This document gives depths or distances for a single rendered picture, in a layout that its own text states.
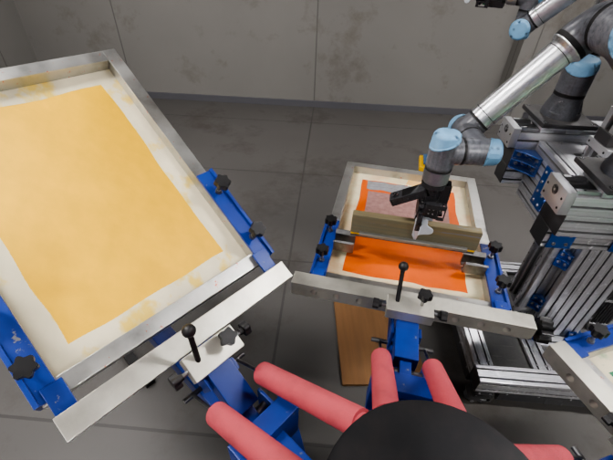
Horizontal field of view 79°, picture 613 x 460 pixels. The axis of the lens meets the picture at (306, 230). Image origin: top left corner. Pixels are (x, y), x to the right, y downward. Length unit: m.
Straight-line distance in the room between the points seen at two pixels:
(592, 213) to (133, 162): 1.46
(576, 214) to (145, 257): 1.36
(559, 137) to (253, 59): 3.86
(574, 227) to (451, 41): 3.79
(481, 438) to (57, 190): 1.02
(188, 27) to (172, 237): 4.33
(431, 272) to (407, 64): 3.95
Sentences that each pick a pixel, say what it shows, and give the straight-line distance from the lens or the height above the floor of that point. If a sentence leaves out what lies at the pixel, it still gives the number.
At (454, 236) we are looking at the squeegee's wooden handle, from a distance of 1.28.
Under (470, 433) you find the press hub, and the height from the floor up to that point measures 1.32.
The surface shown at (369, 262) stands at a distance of 1.33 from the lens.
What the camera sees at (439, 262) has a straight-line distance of 1.40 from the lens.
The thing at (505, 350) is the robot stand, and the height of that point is 0.21.
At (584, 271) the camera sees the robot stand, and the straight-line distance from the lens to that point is 2.09.
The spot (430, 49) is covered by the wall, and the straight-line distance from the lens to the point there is 5.08.
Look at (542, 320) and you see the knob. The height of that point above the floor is 1.05.
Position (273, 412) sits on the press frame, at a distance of 0.90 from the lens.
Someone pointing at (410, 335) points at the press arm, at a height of 1.04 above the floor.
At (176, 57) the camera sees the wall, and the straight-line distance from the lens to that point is 5.38.
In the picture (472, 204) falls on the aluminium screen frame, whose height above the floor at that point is 0.99.
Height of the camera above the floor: 1.87
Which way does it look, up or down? 39 degrees down
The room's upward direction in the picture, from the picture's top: 2 degrees clockwise
